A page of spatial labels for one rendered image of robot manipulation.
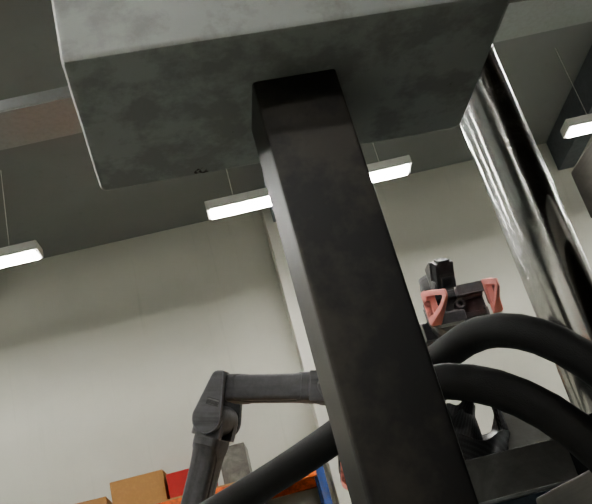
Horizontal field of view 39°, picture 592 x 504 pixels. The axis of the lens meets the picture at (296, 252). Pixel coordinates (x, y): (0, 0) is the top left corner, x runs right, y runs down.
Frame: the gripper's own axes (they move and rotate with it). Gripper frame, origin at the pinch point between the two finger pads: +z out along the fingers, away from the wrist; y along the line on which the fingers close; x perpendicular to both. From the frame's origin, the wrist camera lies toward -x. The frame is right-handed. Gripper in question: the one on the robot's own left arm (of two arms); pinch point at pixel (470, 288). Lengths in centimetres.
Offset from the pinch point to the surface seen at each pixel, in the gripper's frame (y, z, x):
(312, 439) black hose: -42, 58, 30
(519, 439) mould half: -11.2, 26.5, 30.5
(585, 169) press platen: -15, 72, 15
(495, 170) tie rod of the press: -20, 67, 11
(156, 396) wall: -74, -550, -147
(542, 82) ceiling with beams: 285, -414, -301
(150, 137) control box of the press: -52, 81, 11
